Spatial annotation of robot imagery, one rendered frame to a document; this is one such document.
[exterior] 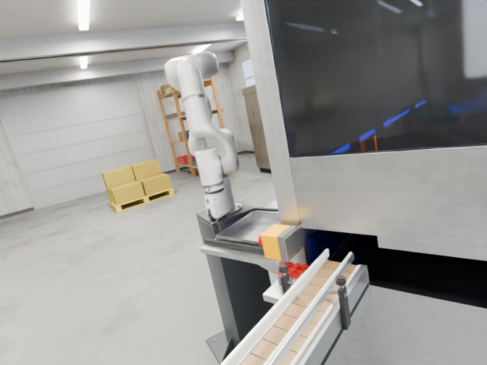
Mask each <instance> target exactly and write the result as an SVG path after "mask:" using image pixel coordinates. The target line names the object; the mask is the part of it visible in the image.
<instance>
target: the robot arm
mask: <svg viewBox="0 0 487 365"><path fill-rule="evenodd" d="M218 69H219V62H218V59H217V57H216V56H215V55H214V54H213V53H212V52H210V51H204V52H200V53H197V54H190V55H186V56H179V57H176V58H174V59H171V60H169V61H168V62H167V63H166V65H165V69H164V71H165V78H166V80H167V82H168V83H169V84H170V85H171V86H172V87H173V88H174V89H175V90H177V91H179V92H180V93H181V96H182V100H183V106H184V109H185V113H186V119H187V123H188V128H189V131H190V135H189V138H188V150H189V152H190V154H191V155H192V156H195V157H196V163H197V167H198V170H199V176H200V179H201V184H202V188H203V191H205V194H204V201H205V206H206V211H207V216H208V217H209V220H210V222H216V223H217V224H218V227H219V231H220V232H222V231H223V230H225V229H226V228H227V225H226V220H227V218H226V217H227V215H231V214H234V213H236V212H237V211H240V210H241V209H242V204H240V203H235V201H234V198H233V191H232V188H231V184H230V178H229V174H230V173H234V172H237V171H238V169H239V162H238V155H237V151H236V147H235V145H234V137H233V134H232V132H231V131H229V130H228V129H218V128H216V127H215V126H214V125H213V124H212V121H211V119H212V105H211V102H210V99H209V96H208V94H207V92H206V91H205V90H204V83H203V80H204V79H207V78H210V77H212V76H214V75H215V74H216V73H217V71H218Z"/></svg>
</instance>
